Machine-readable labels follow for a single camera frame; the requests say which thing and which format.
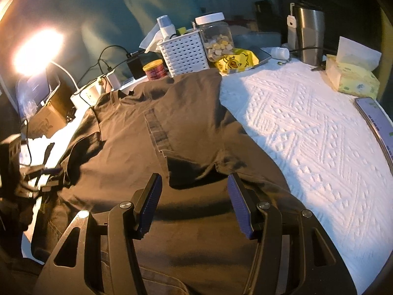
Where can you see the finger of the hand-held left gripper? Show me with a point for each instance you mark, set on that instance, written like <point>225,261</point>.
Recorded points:
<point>53,186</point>
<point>43,173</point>

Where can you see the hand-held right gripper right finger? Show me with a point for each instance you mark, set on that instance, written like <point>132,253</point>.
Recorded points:
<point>241,209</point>

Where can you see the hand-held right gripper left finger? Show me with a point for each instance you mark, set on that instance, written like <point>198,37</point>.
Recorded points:
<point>150,202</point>

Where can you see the dark grey t-shirt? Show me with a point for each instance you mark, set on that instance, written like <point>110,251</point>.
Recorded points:
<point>184,129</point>

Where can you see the brown cardboard box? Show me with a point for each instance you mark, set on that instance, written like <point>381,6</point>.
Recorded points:
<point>49,116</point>

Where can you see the grey framed panel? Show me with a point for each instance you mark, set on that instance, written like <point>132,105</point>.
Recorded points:
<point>36,89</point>

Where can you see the white textured towel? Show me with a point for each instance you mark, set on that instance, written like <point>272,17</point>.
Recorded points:
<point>307,129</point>

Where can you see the white cartoon mug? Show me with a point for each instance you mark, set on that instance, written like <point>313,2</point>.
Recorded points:
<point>103,87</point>

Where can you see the white lamp base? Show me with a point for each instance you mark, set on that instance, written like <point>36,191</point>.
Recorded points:
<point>33,52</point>

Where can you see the blue white flat box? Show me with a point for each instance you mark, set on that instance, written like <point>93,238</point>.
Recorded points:
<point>132,83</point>

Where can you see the red can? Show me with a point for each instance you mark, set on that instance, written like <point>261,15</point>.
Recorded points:
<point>155,70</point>

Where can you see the black power adapter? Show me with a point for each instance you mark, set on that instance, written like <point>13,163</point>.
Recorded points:
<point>135,67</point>

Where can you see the yellow duck print bag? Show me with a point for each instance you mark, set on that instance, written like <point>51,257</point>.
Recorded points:
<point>235,61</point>

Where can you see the white plastic basket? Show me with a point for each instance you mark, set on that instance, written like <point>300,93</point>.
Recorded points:
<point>184,55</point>

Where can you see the dark smartphone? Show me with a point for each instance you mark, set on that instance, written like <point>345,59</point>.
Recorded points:
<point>261,54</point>

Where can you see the small white bottle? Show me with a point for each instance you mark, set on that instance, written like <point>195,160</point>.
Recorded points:
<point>281,53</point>

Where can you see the white tissue paper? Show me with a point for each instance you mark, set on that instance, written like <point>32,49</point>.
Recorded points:
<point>152,41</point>

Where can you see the clear jar with white lid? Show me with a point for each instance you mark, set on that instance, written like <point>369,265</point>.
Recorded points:
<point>216,40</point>

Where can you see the grey blue pouch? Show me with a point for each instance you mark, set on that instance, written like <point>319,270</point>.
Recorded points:
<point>258,38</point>

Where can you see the yellow green tissue box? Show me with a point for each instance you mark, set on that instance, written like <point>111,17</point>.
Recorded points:
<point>350,73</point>

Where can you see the white bottle with grey cap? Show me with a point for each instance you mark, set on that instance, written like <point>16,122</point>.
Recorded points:
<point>165,26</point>

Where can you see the steel tumbler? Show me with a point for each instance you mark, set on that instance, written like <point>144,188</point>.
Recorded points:
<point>308,33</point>

